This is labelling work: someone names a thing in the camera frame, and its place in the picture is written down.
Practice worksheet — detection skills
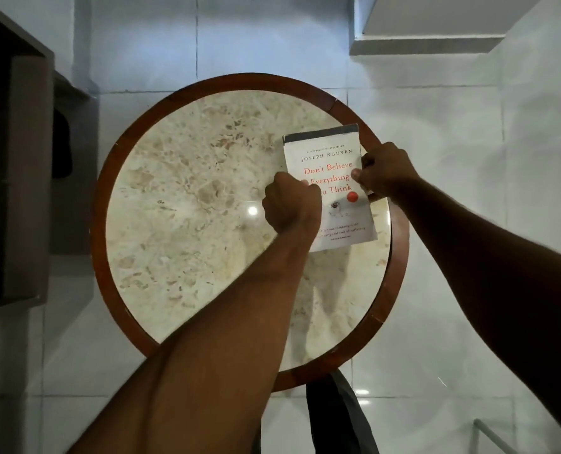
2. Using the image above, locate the person's right hand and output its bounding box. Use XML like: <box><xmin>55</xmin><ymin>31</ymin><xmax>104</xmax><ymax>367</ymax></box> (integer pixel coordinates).
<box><xmin>351</xmin><ymin>142</ymin><xmax>420</xmax><ymax>202</ymax></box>

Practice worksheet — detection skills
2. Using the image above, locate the person's left hand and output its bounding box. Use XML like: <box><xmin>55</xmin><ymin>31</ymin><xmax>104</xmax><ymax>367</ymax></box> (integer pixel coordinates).
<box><xmin>262</xmin><ymin>171</ymin><xmax>323</xmax><ymax>238</ymax></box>

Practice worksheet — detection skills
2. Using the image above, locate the white paperback book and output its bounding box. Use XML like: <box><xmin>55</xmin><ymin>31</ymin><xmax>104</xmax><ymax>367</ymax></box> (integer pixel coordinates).
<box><xmin>282</xmin><ymin>124</ymin><xmax>379</xmax><ymax>253</ymax></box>

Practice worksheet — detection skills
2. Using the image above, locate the person's left forearm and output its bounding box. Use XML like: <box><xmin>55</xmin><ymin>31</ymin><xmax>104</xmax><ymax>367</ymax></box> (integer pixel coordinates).
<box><xmin>68</xmin><ymin>216</ymin><xmax>322</xmax><ymax>454</ymax></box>

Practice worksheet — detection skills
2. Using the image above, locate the person's right forearm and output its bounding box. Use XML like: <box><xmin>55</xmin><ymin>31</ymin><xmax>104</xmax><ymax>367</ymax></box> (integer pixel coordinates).
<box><xmin>387</xmin><ymin>177</ymin><xmax>561</xmax><ymax>450</ymax></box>

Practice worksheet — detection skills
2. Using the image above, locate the round marble table wooden rim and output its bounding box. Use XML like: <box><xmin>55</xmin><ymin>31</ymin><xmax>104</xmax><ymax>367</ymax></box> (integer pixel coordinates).
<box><xmin>90</xmin><ymin>73</ymin><xmax>410</xmax><ymax>393</ymax></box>

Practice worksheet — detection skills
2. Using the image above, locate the person's dark trouser leg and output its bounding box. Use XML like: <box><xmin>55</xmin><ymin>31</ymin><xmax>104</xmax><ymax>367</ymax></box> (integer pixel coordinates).
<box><xmin>305</xmin><ymin>370</ymin><xmax>380</xmax><ymax>454</ymax></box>

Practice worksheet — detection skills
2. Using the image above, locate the dark wooden cabinet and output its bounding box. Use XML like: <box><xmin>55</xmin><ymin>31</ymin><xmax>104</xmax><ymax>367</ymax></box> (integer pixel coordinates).
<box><xmin>0</xmin><ymin>4</ymin><xmax>100</xmax><ymax>313</ymax></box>

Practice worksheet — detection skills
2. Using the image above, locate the white wall shelf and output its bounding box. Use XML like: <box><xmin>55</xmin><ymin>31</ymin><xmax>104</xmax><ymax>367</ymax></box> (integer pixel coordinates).
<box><xmin>350</xmin><ymin>0</ymin><xmax>546</xmax><ymax>56</ymax></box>

